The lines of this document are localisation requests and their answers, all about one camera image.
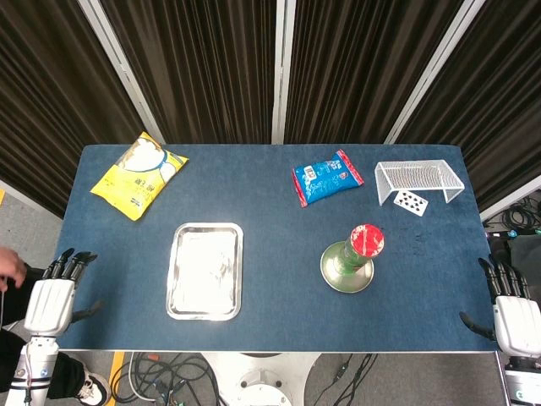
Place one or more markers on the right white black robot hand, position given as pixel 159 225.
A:
pixel 517 325

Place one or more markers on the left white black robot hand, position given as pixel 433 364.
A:
pixel 48 304

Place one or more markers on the green Pringles chips can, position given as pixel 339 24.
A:
pixel 365 241

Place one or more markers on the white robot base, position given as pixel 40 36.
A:
pixel 262 376

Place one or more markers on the bystander bare hand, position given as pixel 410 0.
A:
pixel 10 266

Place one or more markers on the bystander black clothing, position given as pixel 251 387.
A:
pixel 69 376

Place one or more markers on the bystander white black shoe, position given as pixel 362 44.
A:
pixel 95 387

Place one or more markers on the yellow snack bag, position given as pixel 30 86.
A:
pixel 135 182

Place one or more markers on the rectangular steel tray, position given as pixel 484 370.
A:
pixel 205 270

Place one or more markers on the spades playing card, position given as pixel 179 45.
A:
pixel 411 204

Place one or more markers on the round steel plate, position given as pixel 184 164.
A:
pixel 348 282

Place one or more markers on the dark brown pleated curtain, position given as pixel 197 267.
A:
pixel 50 105
pixel 498 105
pixel 359 72
pixel 203 72

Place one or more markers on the blue snack bag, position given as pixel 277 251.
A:
pixel 327 179

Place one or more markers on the white partition frame post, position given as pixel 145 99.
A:
pixel 122 72
pixel 282 72
pixel 511 197
pixel 435 69

